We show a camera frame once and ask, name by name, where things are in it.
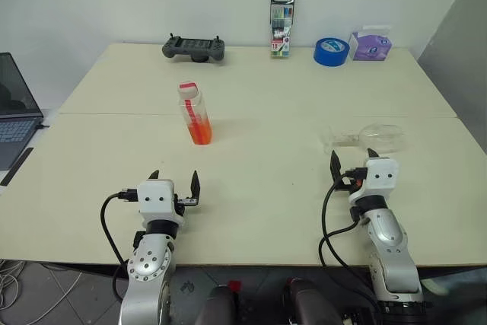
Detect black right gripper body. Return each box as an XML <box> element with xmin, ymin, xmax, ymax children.
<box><xmin>335</xmin><ymin>166</ymin><xmax>368</xmax><ymax>193</ymax></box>

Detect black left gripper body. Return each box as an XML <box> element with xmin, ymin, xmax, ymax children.
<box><xmin>173</xmin><ymin>192</ymin><xmax>199</xmax><ymax>217</ymax></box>

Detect clear glass cup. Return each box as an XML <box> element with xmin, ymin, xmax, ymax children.
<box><xmin>323</xmin><ymin>123</ymin><xmax>408</xmax><ymax>156</ymax></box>

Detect bottle with orange liquid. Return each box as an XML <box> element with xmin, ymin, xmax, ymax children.
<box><xmin>177</xmin><ymin>88</ymin><xmax>214</xmax><ymax>146</ymax></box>

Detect white bottle cap red stripe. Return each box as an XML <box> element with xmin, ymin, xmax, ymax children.
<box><xmin>177</xmin><ymin>81</ymin><xmax>200</xmax><ymax>100</ymax></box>

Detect dark rounded casing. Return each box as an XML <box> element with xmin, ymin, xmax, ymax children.
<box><xmin>282</xmin><ymin>278</ymin><xmax>344</xmax><ymax>325</ymax></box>
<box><xmin>195</xmin><ymin>285</ymin><xmax>239</xmax><ymax>325</ymax></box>

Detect purple tissue box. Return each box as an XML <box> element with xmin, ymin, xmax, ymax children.
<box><xmin>349</xmin><ymin>24</ymin><xmax>393</xmax><ymax>62</ymax></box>

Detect blue tape roll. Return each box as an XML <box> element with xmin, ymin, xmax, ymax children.
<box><xmin>313</xmin><ymin>36</ymin><xmax>351</xmax><ymax>69</ymax></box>

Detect grey handheld controller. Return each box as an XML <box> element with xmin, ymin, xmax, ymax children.
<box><xmin>161</xmin><ymin>32</ymin><xmax>226</xmax><ymax>64</ymax></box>

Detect marker pen set case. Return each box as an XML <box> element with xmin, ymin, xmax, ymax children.
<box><xmin>269</xmin><ymin>0</ymin><xmax>295</xmax><ymax>60</ymax></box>

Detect grey laptop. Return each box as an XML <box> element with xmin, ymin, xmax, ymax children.
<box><xmin>0</xmin><ymin>52</ymin><xmax>45</xmax><ymax>172</ymax></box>

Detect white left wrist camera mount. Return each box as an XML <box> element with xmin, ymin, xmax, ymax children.
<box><xmin>136</xmin><ymin>179</ymin><xmax>188</xmax><ymax>226</ymax></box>

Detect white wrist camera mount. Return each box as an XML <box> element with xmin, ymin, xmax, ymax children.
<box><xmin>347</xmin><ymin>156</ymin><xmax>400</xmax><ymax>205</ymax></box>
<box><xmin>136</xmin><ymin>179</ymin><xmax>188</xmax><ymax>226</ymax></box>

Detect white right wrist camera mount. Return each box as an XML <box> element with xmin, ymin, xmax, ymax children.
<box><xmin>347</xmin><ymin>156</ymin><xmax>400</xmax><ymax>205</ymax></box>

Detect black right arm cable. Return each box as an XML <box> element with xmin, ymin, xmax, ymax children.
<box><xmin>318</xmin><ymin>171</ymin><xmax>378</xmax><ymax>269</ymax></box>

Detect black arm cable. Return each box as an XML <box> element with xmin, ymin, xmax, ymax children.
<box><xmin>100</xmin><ymin>186</ymin><xmax>138</xmax><ymax>303</ymax></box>
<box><xmin>318</xmin><ymin>171</ymin><xmax>378</xmax><ymax>269</ymax></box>

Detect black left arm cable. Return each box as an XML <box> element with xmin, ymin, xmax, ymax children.
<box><xmin>100</xmin><ymin>186</ymin><xmax>138</xmax><ymax>303</ymax></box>

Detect white floor cables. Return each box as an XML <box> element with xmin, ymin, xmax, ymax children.
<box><xmin>0</xmin><ymin>259</ymin><xmax>81</xmax><ymax>325</ymax></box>

